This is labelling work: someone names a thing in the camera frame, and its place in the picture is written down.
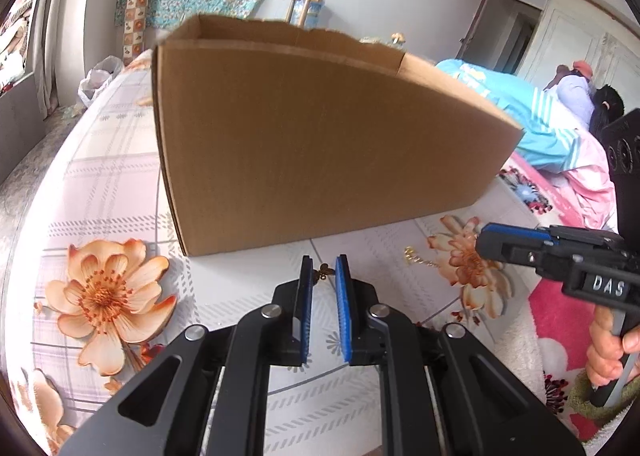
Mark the white wardrobe door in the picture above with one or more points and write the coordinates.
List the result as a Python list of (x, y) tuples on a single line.
[(571, 30)]

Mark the person right hand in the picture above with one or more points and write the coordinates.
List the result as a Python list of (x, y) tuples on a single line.
[(606, 350)]

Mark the white plastic bag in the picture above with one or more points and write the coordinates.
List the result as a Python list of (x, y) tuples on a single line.
[(98, 78)]

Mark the floral bed sheet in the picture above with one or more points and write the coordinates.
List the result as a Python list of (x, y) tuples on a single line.
[(105, 183)]

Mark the doll with orange hat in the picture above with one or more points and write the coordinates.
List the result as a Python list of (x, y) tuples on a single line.
[(595, 108)]

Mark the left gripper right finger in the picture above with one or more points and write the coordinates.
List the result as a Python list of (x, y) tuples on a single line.
[(442, 391)]

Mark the grey curtain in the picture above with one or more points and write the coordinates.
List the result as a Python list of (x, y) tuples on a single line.
[(54, 53)]

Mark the small gold earring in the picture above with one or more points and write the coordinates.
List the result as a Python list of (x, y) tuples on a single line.
[(323, 272)]

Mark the dark grey cabinet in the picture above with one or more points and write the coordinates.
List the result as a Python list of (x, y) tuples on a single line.
[(21, 124)]

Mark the cyan striped jacket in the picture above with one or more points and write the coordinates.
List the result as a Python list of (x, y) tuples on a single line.
[(553, 139)]

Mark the white fluffy blanket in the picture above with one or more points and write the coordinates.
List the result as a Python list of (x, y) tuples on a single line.
[(519, 350)]

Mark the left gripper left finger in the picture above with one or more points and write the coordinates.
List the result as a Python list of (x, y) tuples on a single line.
[(206, 392)]

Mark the brown cardboard box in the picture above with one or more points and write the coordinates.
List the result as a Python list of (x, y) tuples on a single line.
[(270, 133)]

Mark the patterned paper roll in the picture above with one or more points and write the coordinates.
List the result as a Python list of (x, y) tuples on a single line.
[(134, 27)]

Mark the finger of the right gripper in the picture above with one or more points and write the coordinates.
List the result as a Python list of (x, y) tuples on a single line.
[(550, 250)]

